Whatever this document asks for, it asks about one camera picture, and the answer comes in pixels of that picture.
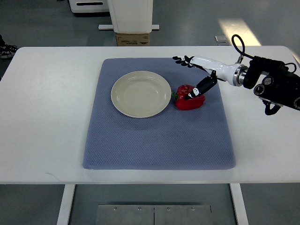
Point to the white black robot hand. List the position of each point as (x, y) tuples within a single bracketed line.
[(217, 70)]

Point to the red bell pepper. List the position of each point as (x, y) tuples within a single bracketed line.
[(190, 104)]

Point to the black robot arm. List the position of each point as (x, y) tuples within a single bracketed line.
[(273, 81)]

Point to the cream round plate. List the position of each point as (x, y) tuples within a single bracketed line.
[(141, 94)]

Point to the metal floor plate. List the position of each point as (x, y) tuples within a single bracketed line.
[(154, 215)]

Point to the grey floor outlet cover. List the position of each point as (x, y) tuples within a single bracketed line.
[(221, 39)]

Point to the blue textured mat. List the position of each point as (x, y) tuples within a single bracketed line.
[(197, 139)]

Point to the brown cardboard box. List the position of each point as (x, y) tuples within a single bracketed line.
[(127, 39)]

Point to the white right table leg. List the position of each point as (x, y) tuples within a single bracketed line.
[(238, 203)]

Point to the white table leg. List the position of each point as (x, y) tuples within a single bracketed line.
[(66, 204), (238, 203)]

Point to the white cabinet with slot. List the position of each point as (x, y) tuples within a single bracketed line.
[(88, 6)]

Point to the white left table leg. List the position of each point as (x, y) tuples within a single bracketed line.
[(66, 204)]

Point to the black white sneaker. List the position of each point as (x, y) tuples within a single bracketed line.
[(7, 51)]

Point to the white machine pedestal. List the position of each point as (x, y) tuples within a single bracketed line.
[(130, 16)]

